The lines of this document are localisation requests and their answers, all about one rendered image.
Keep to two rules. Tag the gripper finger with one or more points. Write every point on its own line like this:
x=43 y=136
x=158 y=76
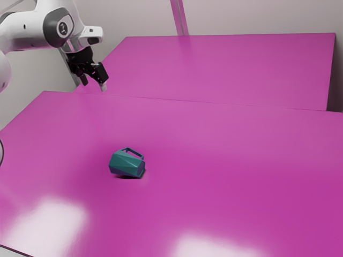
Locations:
x=102 y=76
x=83 y=79

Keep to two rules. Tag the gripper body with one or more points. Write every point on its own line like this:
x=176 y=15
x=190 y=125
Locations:
x=80 y=62

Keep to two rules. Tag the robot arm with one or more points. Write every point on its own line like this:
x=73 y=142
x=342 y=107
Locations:
x=29 y=32

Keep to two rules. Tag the teal faceted mug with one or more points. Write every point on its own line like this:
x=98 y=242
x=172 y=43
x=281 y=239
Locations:
x=126 y=163

